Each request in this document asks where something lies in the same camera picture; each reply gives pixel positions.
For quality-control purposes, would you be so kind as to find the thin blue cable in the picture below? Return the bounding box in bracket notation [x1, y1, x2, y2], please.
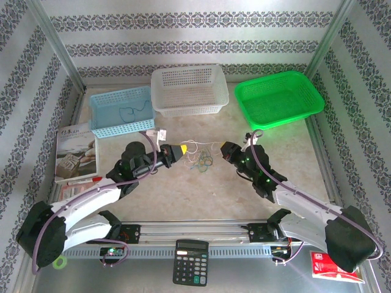
[195, 154, 215, 172]
[118, 99, 153, 123]

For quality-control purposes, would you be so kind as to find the pile of rubber bands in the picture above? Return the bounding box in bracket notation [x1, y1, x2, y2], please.
[181, 139, 225, 167]

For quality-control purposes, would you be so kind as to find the thin yellow cable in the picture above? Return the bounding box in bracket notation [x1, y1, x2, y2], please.
[188, 151, 214, 172]
[191, 155, 214, 173]

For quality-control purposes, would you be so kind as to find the green plastic basket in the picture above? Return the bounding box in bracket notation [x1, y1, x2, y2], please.
[234, 70, 325, 131]

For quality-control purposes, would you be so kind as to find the red marker pen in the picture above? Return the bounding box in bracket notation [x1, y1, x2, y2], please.
[65, 176, 103, 186]

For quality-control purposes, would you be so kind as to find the white plastic basket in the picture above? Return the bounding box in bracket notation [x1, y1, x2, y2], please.
[150, 64, 230, 119]

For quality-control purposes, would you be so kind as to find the picture book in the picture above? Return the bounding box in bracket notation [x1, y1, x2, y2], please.
[54, 122, 101, 184]

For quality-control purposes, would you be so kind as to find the light blue plastic basket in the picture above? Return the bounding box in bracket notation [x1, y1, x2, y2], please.
[88, 85, 156, 139]

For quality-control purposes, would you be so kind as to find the pink paper packet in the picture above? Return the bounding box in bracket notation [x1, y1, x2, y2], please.
[59, 184, 89, 201]

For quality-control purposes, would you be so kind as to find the right controller board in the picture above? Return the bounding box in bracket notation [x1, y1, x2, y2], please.
[271, 245, 293, 257]

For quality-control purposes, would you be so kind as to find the controller board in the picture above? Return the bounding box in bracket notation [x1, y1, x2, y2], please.
[100, 247, 125, 257]
[271, 245, 293, 257]

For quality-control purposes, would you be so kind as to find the left controller board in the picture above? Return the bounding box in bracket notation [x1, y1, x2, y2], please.
[100, 247, 125, 257]

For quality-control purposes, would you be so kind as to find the black desk calculator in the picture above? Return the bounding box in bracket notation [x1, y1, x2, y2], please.
[172, 239, 210, 287]

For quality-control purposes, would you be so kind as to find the red foil packet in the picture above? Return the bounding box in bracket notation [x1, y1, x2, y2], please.
[310, 250, 366, 284]

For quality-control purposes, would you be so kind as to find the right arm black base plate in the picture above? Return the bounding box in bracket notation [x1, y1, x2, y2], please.
[247, 222, 288, 244]

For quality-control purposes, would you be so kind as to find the aluminium mounting rail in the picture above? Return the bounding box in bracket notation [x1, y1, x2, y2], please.
[60, 219, 331, 245]

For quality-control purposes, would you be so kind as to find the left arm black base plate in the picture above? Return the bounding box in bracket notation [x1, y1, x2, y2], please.
[87, 224, 142, 245]

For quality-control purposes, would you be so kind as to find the grey slotted cable duct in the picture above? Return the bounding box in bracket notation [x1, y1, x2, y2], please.
[62, 246, 272, 259]

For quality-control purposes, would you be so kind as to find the aluminium frame post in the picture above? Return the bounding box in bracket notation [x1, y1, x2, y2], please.
[26, 0, 88, 92]
[304, 0, 358, 81]

